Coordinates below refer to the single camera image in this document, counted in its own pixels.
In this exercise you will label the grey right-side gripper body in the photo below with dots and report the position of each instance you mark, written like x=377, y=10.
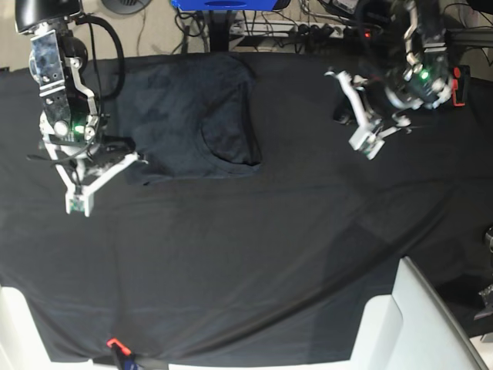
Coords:
x=103, y=155

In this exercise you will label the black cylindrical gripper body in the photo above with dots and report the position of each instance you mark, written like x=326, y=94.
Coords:
x=381, y=102

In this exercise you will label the dark grey long-sleeve T-shirt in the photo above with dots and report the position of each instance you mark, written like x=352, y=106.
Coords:
x=189, y=119

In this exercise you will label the red and black clamp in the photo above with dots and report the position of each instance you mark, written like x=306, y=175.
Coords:
x=460, y=85

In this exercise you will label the white power strip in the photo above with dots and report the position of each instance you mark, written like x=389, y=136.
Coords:
x=283, y=28

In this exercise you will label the round grey chair base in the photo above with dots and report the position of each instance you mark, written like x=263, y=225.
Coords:
x=125, y=7

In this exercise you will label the blue plastic bin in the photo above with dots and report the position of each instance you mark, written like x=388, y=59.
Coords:
x=224, y=5

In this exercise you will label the black table cloth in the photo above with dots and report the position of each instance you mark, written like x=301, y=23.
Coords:
x=272, y=269

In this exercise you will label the blue clamp at bottom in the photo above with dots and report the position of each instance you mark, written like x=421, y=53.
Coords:
x=123, y=357

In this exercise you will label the white foam block left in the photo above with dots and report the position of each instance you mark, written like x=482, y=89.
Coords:
x=21, y=344

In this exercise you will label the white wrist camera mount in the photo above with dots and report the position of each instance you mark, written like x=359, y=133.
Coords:
x=369, y=137
x=81, y=191

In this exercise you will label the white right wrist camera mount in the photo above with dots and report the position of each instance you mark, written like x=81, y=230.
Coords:
x=81, y=191

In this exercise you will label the aluminium frame rail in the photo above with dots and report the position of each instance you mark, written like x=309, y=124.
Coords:
x=472, y=37

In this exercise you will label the black table leg post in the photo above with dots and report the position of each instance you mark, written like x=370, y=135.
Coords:
x=219, y=24

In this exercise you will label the grey metal bracket right edge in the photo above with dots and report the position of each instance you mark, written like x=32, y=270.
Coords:
x=486, y=296

